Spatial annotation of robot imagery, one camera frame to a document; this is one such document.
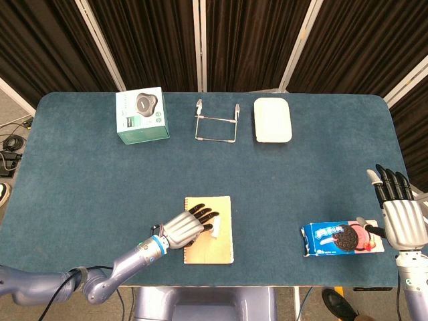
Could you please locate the yellow spiral notebook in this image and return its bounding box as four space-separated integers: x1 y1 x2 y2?
183 195 234 265

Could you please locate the cream lidded food container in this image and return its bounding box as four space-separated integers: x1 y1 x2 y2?
253 96 294 144

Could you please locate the white frame pole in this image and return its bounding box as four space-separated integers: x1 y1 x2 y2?
383 58 428 104
0 77 37 117
74 0 127 92
278 0 322 94
192 0 208 93

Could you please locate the green speaker product box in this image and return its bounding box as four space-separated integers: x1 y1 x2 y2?
115 86 171 145

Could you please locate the blue Oreo cookie box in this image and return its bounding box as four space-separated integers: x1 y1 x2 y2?
300 219 385 257

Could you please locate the black curtain panel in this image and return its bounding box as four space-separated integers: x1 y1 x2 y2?
0 0 118 108
389 75 428 193
205 0 314 93
287 0 428 96
85 0 198 92

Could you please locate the white shoe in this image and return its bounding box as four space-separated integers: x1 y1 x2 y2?
0 183 12 209

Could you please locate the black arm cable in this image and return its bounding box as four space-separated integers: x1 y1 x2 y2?
36 265 116 321

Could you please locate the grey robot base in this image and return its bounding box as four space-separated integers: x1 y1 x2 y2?
132 286 278 321

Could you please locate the metal wire stand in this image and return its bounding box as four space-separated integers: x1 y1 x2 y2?
193 98 242 144

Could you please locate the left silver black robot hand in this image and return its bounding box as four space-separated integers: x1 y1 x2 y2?
159 202 221 251

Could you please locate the teal felt table cover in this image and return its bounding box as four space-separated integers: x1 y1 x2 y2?
0 90 415 288

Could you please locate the blue cable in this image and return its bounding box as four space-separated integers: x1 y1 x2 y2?
297 286 315 321

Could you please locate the coiled black cable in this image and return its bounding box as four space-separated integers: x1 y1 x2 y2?
3 135 26 152

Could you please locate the black leather shoe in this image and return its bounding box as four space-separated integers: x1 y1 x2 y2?
321 288 359 321

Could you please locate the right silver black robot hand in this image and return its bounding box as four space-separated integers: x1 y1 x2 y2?
356 163 426 251

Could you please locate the black power adapter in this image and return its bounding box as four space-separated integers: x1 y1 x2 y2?
0 150 23 178

